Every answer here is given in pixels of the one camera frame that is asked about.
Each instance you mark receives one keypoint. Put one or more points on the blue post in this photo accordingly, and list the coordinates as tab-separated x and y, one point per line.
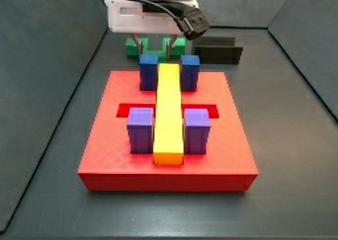
148	72
189	72

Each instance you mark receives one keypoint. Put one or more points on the green stepped block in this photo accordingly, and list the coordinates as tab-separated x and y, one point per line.
160	51

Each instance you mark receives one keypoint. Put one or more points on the left blue post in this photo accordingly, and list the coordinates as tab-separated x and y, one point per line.
148	72

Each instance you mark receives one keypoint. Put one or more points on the right blue post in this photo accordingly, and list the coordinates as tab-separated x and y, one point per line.
189	72

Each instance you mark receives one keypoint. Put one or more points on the black fixture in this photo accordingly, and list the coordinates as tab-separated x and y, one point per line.
217	50

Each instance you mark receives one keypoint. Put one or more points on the left purple post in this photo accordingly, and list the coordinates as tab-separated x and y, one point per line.
140	130

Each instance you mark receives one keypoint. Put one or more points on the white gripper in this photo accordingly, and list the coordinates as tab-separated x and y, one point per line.
136	18

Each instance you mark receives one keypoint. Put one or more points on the right purple post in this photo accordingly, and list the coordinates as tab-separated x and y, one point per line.
197	125

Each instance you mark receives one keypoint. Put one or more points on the yellow long bar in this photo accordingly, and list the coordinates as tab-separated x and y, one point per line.
168	139

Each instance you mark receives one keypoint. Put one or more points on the purple post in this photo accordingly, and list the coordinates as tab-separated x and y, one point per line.
197	125
140	130

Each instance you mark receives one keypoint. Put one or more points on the red base board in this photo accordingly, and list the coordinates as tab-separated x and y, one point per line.
111	168

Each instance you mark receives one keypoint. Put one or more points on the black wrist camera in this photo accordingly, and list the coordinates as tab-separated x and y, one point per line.
189	17

